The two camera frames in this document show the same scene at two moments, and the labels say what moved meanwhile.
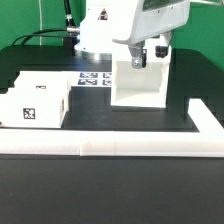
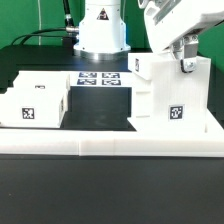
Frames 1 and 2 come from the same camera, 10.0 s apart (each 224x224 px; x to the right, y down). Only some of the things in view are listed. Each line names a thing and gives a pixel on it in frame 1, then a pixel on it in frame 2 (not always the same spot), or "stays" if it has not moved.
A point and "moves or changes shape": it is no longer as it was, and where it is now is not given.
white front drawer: [34, 105] stays
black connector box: [68, 42] stays
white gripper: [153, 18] → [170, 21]
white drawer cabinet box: [140, 88] moves or changes shape
